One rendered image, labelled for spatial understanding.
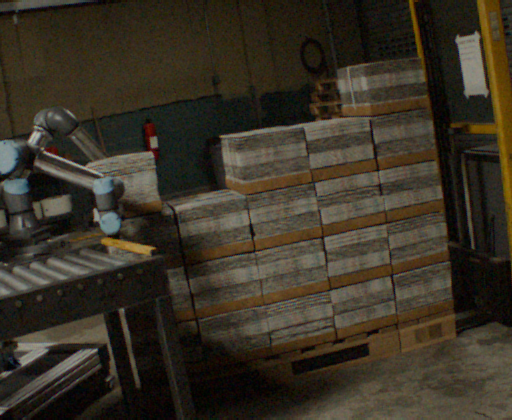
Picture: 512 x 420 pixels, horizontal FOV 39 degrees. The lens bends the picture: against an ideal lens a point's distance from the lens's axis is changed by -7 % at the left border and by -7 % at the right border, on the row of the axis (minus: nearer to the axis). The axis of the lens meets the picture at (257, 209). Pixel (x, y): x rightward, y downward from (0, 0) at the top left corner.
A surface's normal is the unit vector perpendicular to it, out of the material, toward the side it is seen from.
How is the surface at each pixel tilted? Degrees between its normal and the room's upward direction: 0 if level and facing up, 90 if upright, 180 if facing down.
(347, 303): 89
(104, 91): 90
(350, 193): 90
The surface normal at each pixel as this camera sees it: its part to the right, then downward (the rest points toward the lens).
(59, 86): 0.53, 0.04
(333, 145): 0.20, 0.11
